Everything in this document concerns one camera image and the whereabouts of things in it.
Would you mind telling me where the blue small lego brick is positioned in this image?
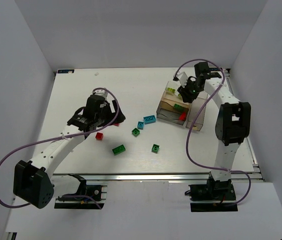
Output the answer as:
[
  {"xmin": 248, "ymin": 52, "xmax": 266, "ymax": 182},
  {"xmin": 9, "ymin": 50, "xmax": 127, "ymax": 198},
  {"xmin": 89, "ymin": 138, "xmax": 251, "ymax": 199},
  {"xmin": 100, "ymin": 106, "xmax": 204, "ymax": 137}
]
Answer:
[{"xmin": 137, "ymin": 121, "xmax": 144, "ymax": 130}]

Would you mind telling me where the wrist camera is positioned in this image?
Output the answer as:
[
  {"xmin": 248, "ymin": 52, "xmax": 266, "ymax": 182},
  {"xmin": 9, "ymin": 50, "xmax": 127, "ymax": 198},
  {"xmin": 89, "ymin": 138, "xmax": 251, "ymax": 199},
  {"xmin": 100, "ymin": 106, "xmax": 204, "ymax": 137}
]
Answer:
[
  {"xmin": 92, "ymin": 89, "xmax": 108, "ymax": 99},
  {"xmin": 173, "ymin": 72, "xmax": 188, "ymax": 88}
]

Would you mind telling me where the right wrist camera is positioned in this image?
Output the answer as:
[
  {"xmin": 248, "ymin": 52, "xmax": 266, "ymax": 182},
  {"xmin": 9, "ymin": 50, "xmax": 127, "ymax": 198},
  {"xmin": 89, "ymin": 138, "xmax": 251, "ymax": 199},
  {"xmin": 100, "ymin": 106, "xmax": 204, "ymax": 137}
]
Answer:
[{"xmin": 173, "ymin": 72, "xmax": 188, "ymax": 88}]

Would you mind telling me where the lime lego brick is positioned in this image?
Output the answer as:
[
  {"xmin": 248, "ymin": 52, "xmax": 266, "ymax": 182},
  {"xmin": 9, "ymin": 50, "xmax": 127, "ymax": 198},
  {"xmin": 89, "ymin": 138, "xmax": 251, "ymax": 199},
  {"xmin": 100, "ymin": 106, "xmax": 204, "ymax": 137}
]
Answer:
[{"xmin": 167, "ymin": 87, "xmax": 175, "ymax": 93}]

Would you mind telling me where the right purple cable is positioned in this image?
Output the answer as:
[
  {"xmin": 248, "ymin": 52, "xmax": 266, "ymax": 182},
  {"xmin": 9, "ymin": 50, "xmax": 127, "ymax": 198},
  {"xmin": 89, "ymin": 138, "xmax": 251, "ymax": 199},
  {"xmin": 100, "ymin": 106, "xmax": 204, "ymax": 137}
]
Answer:
[{"xmin": 174, "ymin": 59, "xmax": 253, "ymax": 206}]

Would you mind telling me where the small red lego brick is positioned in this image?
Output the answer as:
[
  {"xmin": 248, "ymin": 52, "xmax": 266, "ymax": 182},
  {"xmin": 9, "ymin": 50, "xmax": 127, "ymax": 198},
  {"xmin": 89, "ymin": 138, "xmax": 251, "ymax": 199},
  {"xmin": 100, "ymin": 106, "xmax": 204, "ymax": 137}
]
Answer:
[{"xmin": 95, "ymin": 132, "xmax": 104, "ymax": 141}]

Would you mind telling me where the purple cable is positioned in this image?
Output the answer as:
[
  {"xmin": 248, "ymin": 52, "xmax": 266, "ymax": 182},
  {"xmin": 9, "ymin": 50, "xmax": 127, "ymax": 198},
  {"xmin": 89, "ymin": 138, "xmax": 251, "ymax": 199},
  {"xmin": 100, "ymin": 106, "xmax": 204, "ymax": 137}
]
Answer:
[
  {"xmin": 174, "ymin": 59, "xmax": 253, "ymax": 206},
  {"xmin": 0, "ymin": 87, "xmax": 120, "ymax": 209}
]

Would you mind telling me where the aluminium table rail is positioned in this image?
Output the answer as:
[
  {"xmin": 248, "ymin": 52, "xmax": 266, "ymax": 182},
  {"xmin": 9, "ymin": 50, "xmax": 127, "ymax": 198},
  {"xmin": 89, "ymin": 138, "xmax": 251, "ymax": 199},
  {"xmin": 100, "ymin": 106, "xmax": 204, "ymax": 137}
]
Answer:
[{"xmin": 52, "ymin": 172, "xmax": 264, "ymax": 181}]

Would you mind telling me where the red curved lego piece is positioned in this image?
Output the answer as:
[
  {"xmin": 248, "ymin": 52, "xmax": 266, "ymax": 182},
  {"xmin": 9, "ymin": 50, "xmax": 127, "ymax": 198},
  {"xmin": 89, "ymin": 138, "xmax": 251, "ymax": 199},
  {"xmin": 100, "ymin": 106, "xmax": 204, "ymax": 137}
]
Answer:
[{"xmin": 179, "ymin": 112, "xmax": 187, "ymax": 121}]

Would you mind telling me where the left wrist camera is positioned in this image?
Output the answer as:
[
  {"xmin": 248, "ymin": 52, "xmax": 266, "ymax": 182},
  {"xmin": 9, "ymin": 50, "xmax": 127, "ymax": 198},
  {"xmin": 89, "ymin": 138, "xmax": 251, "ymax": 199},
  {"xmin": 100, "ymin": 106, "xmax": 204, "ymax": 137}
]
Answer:
[{"xmin": 92, "ymin": 89, "xmax": 108, "ymax": 99}]

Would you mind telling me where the green small lego brick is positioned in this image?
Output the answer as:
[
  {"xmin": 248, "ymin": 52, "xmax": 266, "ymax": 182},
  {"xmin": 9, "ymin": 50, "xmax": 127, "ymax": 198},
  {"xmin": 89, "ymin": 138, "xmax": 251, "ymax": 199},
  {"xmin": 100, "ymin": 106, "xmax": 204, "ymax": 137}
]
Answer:
[
  {"xmin": 151, "ymin": 144, "xmax": 160, "ymax": 154},
  {"xmin": 131, "ymin": 128, "xmax": 140, "ymax": 137}
]

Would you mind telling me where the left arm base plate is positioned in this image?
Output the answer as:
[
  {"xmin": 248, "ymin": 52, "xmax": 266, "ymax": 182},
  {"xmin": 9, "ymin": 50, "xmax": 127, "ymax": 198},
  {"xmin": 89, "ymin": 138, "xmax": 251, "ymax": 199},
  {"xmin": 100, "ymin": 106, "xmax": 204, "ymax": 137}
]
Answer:
[{"xmin": 54, "ymin": 180, "xmax": 107, "ymax": 210}]

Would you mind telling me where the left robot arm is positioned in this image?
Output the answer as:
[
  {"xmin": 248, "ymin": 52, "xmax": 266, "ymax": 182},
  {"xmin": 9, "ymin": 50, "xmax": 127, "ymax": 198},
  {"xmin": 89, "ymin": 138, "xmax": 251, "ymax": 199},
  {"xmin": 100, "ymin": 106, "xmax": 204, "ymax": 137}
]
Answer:
[{"xmin": 13, "ymin": 93, "xmax": 125, "ymax": 209}]

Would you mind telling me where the blue long lego brick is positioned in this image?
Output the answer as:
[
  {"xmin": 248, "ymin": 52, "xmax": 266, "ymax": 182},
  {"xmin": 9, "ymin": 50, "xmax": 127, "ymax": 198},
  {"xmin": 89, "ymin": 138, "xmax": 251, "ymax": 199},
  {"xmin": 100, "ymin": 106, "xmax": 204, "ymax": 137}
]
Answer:
[{"xmin": 143, "ymin": 115, "xmax": 156, "ymax": 125}]

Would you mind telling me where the green long lego brick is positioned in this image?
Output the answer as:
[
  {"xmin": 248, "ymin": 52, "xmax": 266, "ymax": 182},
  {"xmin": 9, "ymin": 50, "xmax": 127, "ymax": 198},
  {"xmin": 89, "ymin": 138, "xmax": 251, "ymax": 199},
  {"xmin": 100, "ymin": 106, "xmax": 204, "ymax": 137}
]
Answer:
[{"xmin": 112, "ymin": 144, "xmax": 126, "ymax": 156}]

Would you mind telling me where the grey wavy container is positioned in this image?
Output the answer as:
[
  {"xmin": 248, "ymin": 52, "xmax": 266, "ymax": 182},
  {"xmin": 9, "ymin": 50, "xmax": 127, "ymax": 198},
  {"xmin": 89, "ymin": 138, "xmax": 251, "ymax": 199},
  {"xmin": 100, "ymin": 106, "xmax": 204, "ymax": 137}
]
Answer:
[{"xmin": 156, "ymin": 101, "xmax": 190, "ymax": 127}]

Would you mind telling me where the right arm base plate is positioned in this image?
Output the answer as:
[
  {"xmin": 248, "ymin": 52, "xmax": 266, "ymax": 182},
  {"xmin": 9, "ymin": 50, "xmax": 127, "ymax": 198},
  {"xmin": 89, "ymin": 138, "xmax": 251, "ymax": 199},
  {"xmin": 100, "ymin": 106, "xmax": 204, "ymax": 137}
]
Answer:
[{"xmin": 184, "ymin": 184, "xmax": 238, "ymax": 213}]

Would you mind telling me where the orange wavy container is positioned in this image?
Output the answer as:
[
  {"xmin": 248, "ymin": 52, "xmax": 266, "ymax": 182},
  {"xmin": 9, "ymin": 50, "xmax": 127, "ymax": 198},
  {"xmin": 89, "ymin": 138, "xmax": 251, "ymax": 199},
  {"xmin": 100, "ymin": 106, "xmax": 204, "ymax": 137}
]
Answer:
[{"xmin": 157, "ymin": 91, "xmax": 192, "ymax": 113}]

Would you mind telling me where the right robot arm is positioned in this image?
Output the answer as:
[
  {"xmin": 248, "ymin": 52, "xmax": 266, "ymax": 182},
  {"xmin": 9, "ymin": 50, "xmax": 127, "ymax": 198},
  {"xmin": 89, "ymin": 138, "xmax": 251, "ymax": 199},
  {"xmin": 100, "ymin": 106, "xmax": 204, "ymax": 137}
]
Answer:
[{"xmin": 173, "ymin": 59, "xmax": 251, "ymax": 183}]

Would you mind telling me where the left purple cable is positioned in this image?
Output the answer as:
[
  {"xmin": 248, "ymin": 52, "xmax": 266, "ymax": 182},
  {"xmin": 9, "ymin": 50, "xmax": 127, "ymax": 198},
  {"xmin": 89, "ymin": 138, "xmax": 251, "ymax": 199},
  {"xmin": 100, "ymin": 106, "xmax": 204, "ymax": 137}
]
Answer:
[{"xmin": 0, "ymin": 87, "xmax": 120, "ymax": 209}]

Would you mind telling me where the clear wavy container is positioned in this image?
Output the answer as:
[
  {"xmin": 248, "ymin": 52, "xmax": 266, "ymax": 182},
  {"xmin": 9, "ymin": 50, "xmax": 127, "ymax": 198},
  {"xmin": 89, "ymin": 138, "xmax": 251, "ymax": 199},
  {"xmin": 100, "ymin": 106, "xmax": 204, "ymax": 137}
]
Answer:
[{"xmin": 165, "ymin": 81, "xmax": 181, "ymax": 98}]

